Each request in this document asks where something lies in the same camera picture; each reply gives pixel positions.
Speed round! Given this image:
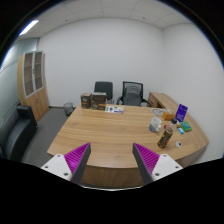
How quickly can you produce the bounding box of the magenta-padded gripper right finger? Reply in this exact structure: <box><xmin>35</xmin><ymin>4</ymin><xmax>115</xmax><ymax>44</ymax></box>
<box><xmin>132</xmin><ymin>142</ymin><xmax>184</xmax><ymax>185</ymax></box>

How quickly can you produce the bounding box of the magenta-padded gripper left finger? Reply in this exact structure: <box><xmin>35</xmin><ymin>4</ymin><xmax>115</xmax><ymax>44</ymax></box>
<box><xmin>40</xmin><ymin>142</ymin><xmax>92</xmax><ymax>185</ymax></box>

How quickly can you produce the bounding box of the clear black-capped drink bottle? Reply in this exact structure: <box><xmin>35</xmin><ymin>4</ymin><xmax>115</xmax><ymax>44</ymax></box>
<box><xmin>157</xmin><ymin>118</ymin><xmax>178</xmax><ymax>149</ymax></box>

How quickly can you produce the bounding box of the white mug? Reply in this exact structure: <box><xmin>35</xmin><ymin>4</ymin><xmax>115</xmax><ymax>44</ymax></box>
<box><xmin>148</xmin><ymin>116</ymin><xmax>163</xmax><ymax>134</ymax></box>

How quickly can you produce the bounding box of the round grey-ringed disc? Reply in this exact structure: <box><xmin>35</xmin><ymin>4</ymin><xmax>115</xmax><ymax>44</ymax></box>
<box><xmin>150</xmin><ymin>107</ymin><xmax>168</xmax><ymax>118</ymax></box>

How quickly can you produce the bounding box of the green flat box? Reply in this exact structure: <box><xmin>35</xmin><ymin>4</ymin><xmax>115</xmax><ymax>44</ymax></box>
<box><xmin>179</xmin><ymin>121</ymin><xmax>193</xmax><ymax>133</ymax></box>

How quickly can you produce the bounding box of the grey waste bin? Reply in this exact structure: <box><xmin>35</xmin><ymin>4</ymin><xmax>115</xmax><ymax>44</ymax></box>
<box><xmin>63</xmin><ymin>101</ymin><xmax>75</xmax><ymax>117</ymax></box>

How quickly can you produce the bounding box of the purple standing card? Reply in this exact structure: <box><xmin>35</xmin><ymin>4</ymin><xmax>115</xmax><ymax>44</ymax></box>
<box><xmin>175</xmin><ymin>103</ymin><xmax>189</xmax><ymax>123</ymax></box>

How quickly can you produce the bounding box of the small dark brown box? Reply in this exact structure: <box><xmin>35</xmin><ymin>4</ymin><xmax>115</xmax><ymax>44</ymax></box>
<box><xmin>80</xmin><ymin>92</ymin><xmax>93</xmax><ymax>110</ymax></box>

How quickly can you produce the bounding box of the white printed leaflet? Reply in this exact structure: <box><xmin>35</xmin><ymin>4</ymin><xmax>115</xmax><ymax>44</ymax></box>
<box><xmin>105</xmin><ymin>105</ymin><xmax>125</xmax><ymax>114</ymax></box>

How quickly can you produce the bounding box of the large dark brown box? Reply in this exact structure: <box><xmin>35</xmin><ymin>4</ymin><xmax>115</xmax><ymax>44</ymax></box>
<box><xmin>91</xmin><ymin>91</ymin><xmax>108</xmax><ymax>111</ymax></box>

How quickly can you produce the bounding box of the wooden side desk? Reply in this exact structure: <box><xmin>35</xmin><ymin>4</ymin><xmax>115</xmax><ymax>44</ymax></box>
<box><xmin>147</xmin><ymin>91</ymin><xmax>181</xmax><ymax>113</ymax></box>

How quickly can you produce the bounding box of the black sofa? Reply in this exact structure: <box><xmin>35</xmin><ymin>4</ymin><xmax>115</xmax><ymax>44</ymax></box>
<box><xmin>0</xmin><ymin>104</ymin><xmax>39</xmax><ymax>163</ymax></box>

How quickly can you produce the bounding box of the grey mesh office chair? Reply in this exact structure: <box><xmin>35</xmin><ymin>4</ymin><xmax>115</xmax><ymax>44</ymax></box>
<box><xmin>116</xmin><ymin>80</ymin><xmax>150</xmax><ymax>108</ymax></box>

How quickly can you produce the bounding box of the black office chair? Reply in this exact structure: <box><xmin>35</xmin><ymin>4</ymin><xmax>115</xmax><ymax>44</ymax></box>
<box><xmin>93</xmin><ymin>80</ymin><xmax>115</xmax><ymax>104</ymax></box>

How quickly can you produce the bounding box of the wooden glass-door cabinet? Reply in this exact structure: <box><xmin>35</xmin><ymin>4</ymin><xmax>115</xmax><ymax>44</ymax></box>
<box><xmin>17</xmin><ymin>50</ymin><xmax>50</xmax><ymax>123</ymax></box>

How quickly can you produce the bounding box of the rectangular ceiling light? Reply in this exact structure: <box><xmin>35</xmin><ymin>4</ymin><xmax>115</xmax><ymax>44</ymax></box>
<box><xmin>18</xmin><ymin>19</ymin><xmax>40</xmax><ymax>37</ymax></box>

